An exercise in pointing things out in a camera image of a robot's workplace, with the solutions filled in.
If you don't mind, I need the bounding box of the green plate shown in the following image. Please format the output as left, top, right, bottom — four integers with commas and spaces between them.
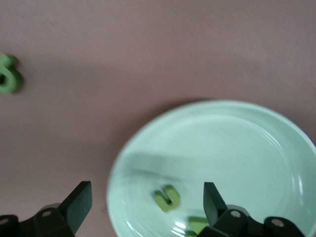
106, 99, 316, 237

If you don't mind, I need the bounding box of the green letter N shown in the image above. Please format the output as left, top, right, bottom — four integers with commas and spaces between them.
186, 216, 210, 237

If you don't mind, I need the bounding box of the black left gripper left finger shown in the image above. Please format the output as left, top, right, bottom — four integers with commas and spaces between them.
0, 181, 94, 237

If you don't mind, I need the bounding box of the brown table cover sheet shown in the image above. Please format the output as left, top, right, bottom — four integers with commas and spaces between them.
0, 0, 316, 237

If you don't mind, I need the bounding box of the green number 9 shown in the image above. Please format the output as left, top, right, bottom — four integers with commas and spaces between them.
0, 53, 23, 94

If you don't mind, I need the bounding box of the green letter c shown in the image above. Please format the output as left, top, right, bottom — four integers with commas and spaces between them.
152, 184, 182, 213

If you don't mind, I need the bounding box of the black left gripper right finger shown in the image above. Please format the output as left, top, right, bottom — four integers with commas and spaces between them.
196, 182, 307, 237

